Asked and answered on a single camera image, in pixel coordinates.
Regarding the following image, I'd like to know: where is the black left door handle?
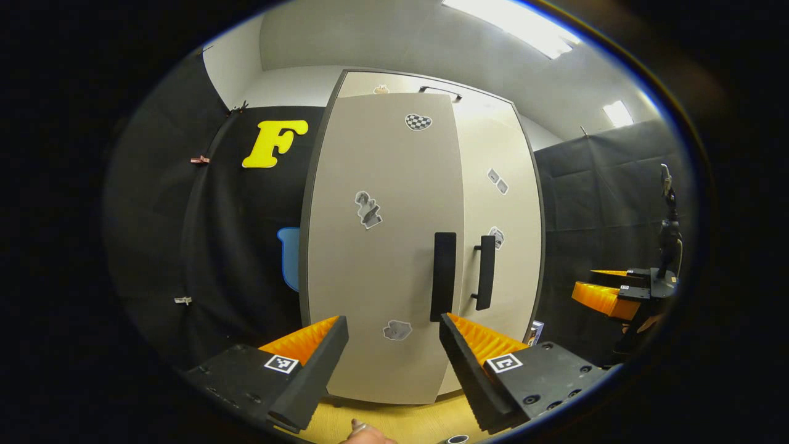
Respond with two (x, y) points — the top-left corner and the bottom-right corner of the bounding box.
(430, 232), (457, 323)

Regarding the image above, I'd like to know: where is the black backdrop cloth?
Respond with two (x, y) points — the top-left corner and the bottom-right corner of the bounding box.
(533, 119), (691, 368)
(105, 52), (327, 371)

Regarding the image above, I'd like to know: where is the black door handle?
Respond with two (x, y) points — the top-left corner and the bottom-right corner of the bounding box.
(472, 235), (497, 311)
(430, 232), (457, 323)

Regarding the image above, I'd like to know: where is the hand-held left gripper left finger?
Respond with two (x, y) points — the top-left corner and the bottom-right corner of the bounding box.
(185, 316), (350, 434)

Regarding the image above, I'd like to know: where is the long ceiling light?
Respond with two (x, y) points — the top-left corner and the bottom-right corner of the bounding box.
(441, 0), (582, 60)

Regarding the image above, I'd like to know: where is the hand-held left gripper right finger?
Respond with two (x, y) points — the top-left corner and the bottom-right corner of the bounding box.
(439, 313), (611, 434)

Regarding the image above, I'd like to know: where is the grey and white cabinet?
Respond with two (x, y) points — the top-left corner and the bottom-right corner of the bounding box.
(298, 68), (546, 408)

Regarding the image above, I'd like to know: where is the black right door handle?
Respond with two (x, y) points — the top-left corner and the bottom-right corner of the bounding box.
(472, 235), (497, 311)

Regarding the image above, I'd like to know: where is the small ceiling light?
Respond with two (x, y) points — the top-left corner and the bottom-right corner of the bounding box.
(602, 101), (634, 128)

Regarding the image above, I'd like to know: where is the beige cabinet drawer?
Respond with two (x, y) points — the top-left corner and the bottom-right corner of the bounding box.
(338, 71), (515, 121)

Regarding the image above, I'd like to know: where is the white cabinet door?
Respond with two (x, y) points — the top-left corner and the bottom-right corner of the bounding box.
(306, 92), (466, 405)
(435, 102), (543, 395)

